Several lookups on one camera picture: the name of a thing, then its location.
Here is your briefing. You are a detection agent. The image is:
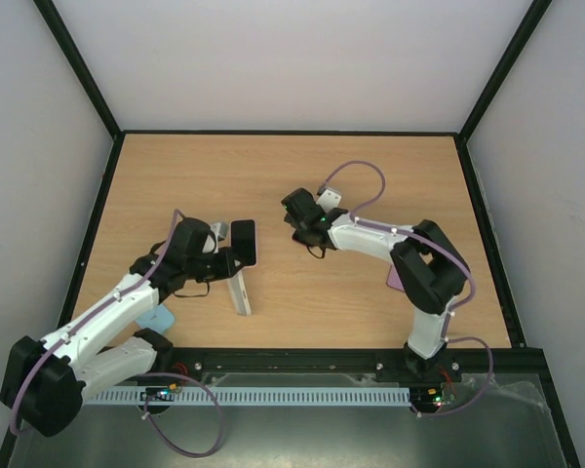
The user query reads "black aluminium frame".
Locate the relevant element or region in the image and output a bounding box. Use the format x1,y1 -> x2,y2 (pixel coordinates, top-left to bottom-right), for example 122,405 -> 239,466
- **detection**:
0,0 -> 584,468

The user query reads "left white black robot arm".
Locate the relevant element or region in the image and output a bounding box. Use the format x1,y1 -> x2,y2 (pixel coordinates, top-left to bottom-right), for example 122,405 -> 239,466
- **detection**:
0,212 -> 256,437

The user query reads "black screen phone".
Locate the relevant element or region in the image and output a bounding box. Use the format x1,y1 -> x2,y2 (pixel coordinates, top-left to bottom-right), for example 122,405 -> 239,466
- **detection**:
230,219 -> 257,268

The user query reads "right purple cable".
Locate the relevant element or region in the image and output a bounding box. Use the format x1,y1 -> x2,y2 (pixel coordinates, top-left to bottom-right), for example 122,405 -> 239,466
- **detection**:
316,160 -> 494,418

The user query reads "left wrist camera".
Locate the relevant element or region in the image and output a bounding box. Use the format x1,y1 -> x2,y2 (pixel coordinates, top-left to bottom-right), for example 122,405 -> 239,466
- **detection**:
203,221 -> 229,254

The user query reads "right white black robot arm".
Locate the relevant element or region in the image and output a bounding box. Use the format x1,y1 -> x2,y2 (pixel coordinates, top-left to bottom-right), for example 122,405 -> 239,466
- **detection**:
284,202 -> 476,382

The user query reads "dark red phone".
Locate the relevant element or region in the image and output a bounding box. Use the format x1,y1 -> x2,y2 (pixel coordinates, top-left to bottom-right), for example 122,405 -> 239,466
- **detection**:
292,231 -> 311,247

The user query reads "light blue phone case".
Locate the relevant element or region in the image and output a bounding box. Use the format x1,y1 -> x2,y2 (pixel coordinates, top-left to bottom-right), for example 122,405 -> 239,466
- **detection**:
135,304 -> 176,335

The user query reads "pink phone case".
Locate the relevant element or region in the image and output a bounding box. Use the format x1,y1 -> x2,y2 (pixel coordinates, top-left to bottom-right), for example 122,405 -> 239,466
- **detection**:
229,218 -> 259,269

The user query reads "white slotted cable duct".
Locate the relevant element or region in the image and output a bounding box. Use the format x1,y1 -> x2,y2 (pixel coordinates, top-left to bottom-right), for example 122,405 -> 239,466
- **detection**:
87,386 -> 410,408

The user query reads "cream white phone case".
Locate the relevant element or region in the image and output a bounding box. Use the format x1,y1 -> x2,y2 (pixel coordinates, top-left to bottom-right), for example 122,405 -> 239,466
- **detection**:
227,271 -> 252,317

